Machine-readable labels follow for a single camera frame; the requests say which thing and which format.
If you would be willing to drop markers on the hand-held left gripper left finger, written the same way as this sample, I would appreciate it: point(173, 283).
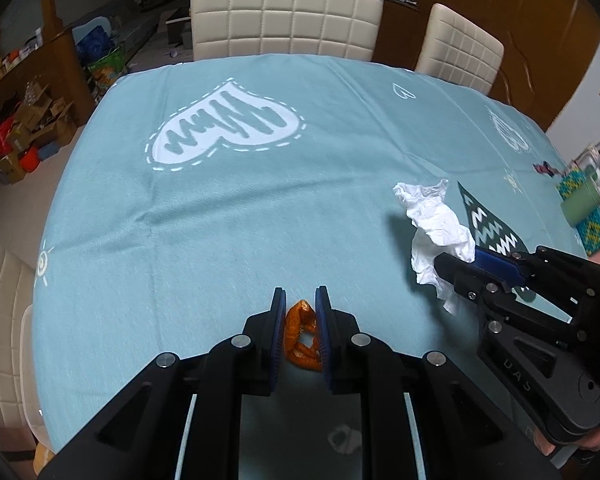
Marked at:
point(281, 332)

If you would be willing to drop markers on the wooden wall cabinet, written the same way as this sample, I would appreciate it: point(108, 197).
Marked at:
point(505, 10)

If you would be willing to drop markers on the person's right hand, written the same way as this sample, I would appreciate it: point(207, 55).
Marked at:
point(595, 442)

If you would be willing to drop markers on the teal printed tablecloth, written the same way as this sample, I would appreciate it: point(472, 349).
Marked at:
point(180, 235)

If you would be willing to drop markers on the white tissue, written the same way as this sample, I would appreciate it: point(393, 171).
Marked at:
point(437, 220)

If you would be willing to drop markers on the wooden shelf unit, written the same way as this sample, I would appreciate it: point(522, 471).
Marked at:
point(65, 60)

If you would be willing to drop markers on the blue bag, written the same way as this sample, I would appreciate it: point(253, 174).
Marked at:
point(92, 42)

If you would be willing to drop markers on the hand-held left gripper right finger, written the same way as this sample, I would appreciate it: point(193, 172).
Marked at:
point(321, 332)

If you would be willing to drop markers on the cream quilted chair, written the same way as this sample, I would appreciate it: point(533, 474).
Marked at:
point(2, 320)
point(457, 50)
point(285, 10)

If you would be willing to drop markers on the green cup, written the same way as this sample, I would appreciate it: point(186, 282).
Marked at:
point(580, 205)

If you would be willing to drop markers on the green bag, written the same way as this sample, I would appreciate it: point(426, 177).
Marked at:
point(105, 67)

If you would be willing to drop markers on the pile of cardboard boxes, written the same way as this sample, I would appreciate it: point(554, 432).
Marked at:
point(35, 120)

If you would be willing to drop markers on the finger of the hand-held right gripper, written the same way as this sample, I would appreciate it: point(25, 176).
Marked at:
point(500, 267)
point(455, 272)

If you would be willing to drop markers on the yellow box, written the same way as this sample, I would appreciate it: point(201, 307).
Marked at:
point(5, 62)

